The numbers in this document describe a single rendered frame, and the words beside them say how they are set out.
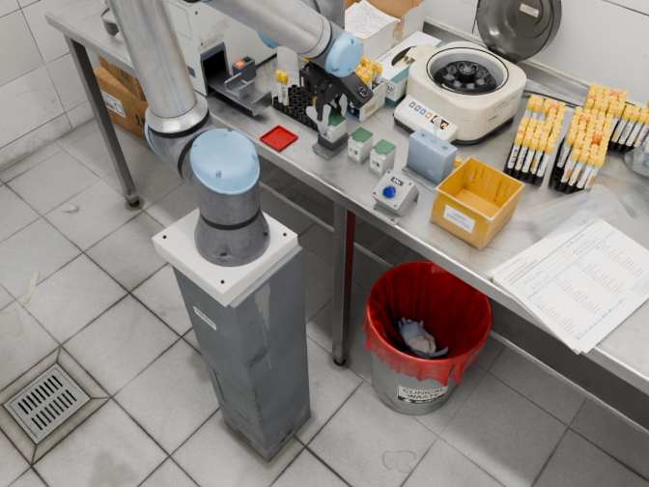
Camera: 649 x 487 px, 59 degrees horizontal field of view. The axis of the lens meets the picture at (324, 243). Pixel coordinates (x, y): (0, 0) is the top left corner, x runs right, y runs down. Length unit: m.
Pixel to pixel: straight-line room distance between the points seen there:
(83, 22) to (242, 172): 1.13
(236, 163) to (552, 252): 0.66
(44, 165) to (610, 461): 2.55
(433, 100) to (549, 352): 0.86
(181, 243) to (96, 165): 1.71
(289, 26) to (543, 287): 0.68
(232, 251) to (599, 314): 0.70
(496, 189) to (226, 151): 0.59
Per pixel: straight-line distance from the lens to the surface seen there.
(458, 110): 1.41
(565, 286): 1.23
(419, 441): 1.96
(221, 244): 1.12
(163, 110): 1.08
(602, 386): 1.89
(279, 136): 1.46
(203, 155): 1.03
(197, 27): 1.52
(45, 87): 2.97
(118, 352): 2.20
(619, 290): 1.26
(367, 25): 1.76
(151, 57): 1.01
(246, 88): 1.53
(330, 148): 1.40
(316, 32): 1.01
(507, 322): 1.90
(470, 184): 1.33
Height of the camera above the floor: 1.82
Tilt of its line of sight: 50 degrees down
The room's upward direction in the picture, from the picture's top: straight up
